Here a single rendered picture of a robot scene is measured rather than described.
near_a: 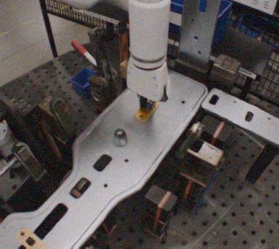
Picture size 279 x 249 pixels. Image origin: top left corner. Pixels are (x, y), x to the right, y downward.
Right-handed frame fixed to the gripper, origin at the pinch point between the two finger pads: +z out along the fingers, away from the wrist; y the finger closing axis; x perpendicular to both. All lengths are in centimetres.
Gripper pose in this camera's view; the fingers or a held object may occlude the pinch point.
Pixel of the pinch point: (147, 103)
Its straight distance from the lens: 73.0
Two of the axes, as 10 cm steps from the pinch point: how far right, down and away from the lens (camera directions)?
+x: 5.6, -6.3, 5.4
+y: 8.3, 4.3, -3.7
